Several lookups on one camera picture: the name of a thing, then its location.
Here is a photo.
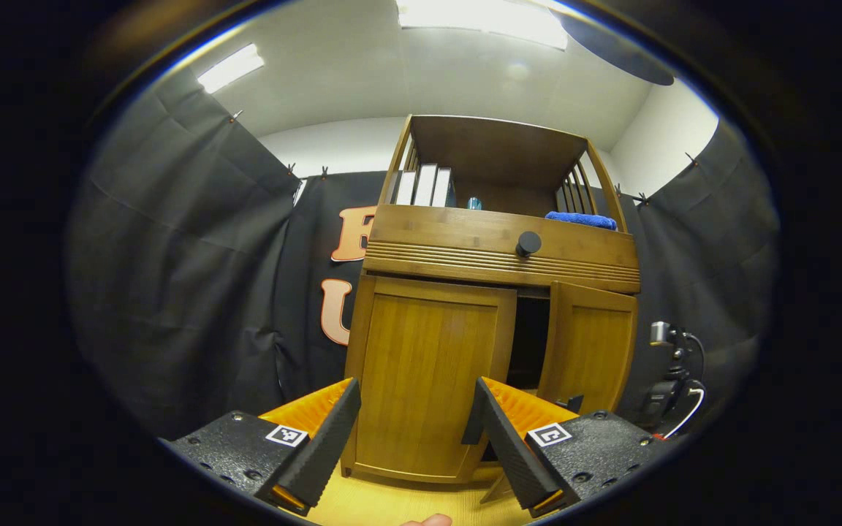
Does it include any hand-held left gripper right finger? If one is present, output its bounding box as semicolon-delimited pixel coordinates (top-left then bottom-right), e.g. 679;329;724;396
474;377;689;519

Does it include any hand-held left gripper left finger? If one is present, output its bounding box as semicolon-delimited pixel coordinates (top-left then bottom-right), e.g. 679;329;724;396
160;377;362;517

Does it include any wooden shoe cabinet door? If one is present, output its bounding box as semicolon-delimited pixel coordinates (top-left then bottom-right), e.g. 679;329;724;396
479;281;640;505
341;274;518;485

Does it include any wooden double-door shoe cabinet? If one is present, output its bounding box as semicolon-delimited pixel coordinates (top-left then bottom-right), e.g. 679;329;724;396
341;115;642;505

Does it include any blue towel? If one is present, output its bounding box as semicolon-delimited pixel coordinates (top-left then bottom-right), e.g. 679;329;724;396
545;211;618;232

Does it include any wooden ribbed drawer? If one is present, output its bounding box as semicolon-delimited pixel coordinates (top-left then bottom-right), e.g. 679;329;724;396
363;204;642;295

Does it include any black backdrop cloth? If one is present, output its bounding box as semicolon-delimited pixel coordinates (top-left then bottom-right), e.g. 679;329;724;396
64;69;780;443

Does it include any dark rounded object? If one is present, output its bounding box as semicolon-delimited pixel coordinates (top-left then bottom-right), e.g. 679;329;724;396
558;10;675;87

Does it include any small ceiling light panel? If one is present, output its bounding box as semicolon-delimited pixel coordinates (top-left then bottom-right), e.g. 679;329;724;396
197;44;265;94

